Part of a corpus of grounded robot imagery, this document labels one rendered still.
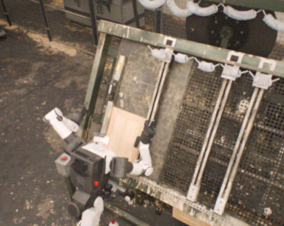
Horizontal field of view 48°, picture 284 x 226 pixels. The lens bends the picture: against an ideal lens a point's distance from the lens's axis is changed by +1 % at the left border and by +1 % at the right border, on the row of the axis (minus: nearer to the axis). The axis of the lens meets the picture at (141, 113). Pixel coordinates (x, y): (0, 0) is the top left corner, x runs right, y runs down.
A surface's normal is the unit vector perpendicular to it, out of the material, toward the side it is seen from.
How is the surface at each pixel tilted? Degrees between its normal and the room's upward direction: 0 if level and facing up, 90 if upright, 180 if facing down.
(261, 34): 90
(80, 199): 22
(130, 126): 57
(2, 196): 0
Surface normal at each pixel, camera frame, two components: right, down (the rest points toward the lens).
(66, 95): -0.03, -0.77
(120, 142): -0.45, 0.04
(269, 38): -0.52, 0.55
